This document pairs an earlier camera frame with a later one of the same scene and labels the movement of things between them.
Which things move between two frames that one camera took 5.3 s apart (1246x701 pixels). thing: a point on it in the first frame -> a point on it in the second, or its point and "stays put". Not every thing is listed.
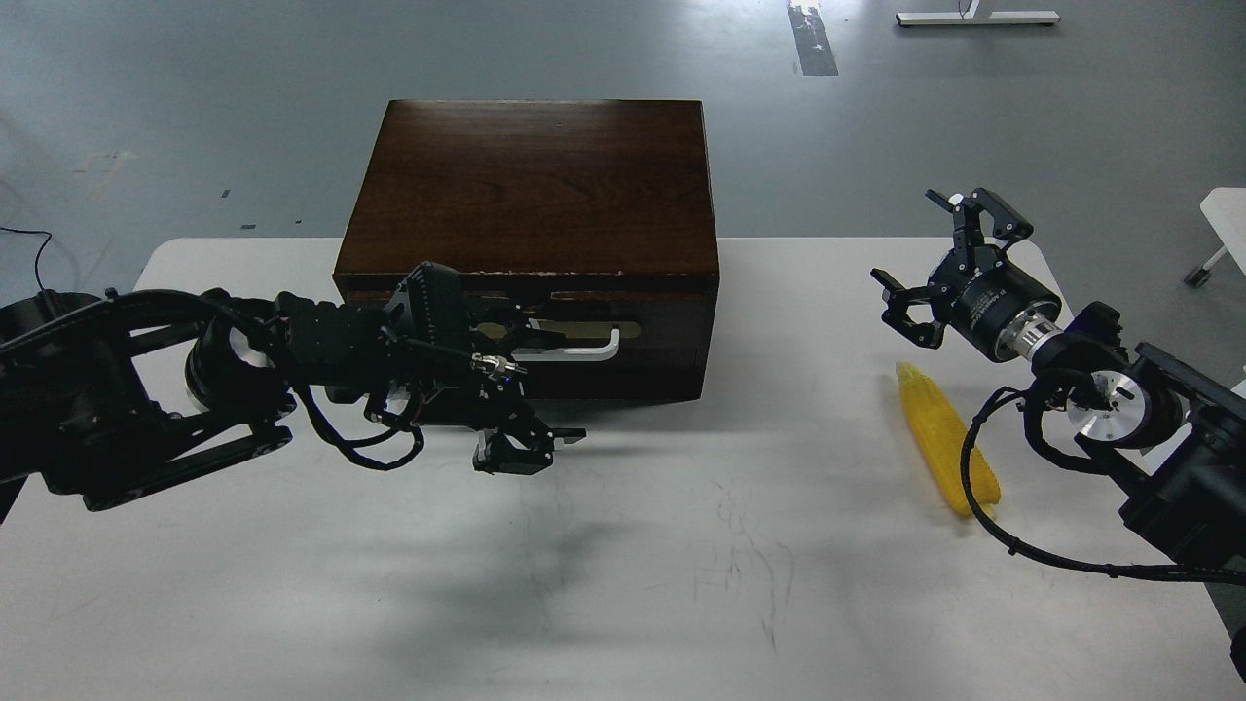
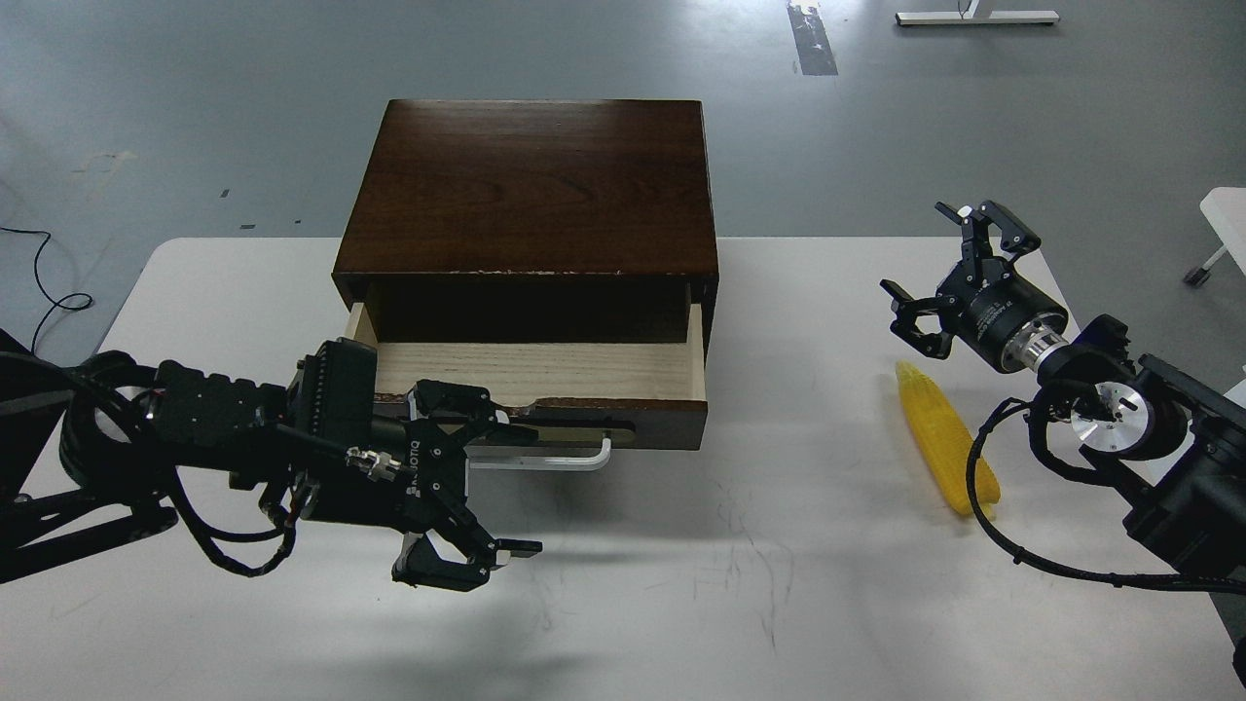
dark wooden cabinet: [592, 218] stays put
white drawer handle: [602, 353] -> [529, 458]
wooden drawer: [608, 328] -> [550, 396]
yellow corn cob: [941, 432] stays put
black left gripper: [523, 445] -> [431, 491]
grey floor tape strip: [813, 43] stays put
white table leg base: [970, 17] stays put
